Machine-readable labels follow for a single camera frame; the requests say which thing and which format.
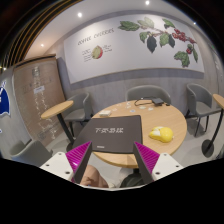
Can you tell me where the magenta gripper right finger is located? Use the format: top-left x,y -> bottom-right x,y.
133,142 -> 160,184

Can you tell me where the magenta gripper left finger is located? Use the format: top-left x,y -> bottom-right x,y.
66,141 -> 92,184

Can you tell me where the grey chair near left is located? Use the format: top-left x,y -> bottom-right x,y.
9,140 -> 52,167

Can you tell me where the grey chair at left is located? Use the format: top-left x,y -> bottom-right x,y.
63,92 -> 93,133

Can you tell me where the round wooden table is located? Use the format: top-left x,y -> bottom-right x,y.
93,100 -> 187,169

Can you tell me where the small round side table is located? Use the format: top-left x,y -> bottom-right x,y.
41,100 -> 74,151

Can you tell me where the white small box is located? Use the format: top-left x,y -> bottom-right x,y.
99,110 -> 111,117

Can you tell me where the black power adapter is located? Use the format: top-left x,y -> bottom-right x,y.
152,98 -> 164,106

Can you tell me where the right wooden side table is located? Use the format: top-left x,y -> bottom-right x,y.
201,94 -> 224,158

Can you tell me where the grey chair behind table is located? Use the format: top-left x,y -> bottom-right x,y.
125,85 -> 171,104

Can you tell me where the grey chair at right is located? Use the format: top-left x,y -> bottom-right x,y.
185,83 -> 220,135

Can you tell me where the black cable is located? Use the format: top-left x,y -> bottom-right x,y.
133,96 -> 172,108

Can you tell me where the glass wall panel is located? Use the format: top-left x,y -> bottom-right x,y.
14,56 -> 65,146

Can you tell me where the coffee cherries wall poster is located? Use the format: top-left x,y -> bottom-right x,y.
64,14 -> 204,83

